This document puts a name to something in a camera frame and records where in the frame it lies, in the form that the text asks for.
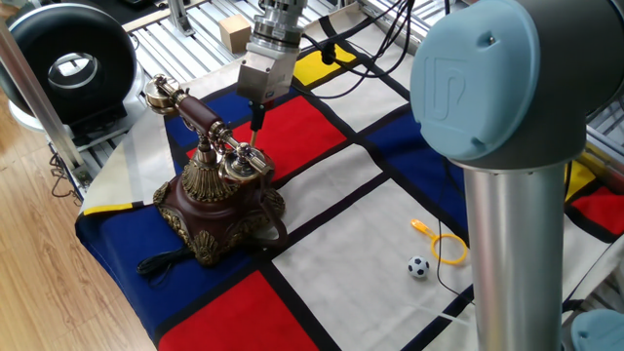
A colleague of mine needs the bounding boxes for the thin black wire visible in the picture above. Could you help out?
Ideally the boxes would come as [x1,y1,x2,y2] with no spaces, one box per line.
[435,184,474,303]

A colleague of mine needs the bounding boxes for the aluminium frame post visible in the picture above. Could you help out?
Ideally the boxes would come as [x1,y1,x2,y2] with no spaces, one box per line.
[0,19,94,189]

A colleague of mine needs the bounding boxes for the black phone line cable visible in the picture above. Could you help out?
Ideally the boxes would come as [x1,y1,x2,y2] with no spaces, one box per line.
[136,245,196,275]

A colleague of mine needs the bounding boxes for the yellow toy magnifier ring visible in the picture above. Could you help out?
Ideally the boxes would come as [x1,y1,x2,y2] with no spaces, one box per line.
[409,217,469,266]

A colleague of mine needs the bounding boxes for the black round fan white base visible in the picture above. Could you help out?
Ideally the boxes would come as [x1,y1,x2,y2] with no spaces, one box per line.
[0,2,147,136]

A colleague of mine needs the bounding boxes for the brown brass phone handset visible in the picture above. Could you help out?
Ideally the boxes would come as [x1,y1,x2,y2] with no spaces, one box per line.
[144,72,278,185]

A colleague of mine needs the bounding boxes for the colour block patterned tablecloth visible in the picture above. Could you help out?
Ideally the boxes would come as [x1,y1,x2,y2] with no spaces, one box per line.
[75,8,624,351]

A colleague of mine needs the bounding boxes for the black wrist cable bundle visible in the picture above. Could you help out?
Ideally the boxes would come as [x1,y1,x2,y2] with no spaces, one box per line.
[297,0,416,101]

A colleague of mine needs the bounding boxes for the wooden cube block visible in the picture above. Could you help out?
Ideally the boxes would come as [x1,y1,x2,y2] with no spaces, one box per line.
[217,14,254,55]

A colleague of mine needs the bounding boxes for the silver force torque sensor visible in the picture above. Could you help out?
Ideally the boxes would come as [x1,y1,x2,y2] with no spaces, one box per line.
[251,0,309,49]

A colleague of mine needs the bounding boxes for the small toy soccer ball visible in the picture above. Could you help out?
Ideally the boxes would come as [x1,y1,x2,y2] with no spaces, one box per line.
[407,254,431,280]

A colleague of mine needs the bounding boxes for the silver Schunk gripper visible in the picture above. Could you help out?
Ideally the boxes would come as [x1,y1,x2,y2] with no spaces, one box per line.
[236,48,299,133]

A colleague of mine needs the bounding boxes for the white gripper adapter plate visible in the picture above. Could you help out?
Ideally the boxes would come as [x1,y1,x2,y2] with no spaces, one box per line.
[245,41,301,62]

